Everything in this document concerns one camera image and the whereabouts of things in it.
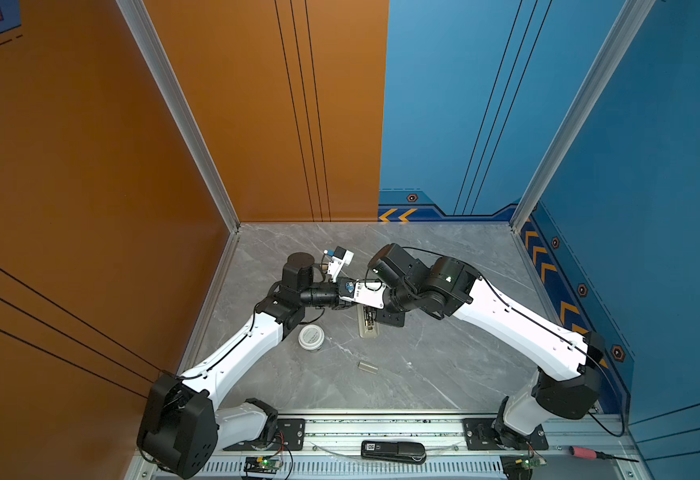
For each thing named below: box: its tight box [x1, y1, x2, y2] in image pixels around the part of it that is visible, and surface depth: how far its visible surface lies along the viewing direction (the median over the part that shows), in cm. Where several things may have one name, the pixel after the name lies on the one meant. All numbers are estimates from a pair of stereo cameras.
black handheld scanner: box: [360, 440, 427, 465], surface depth 70 cm
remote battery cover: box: [357, 361, 379, 375], surface depth 86 cm
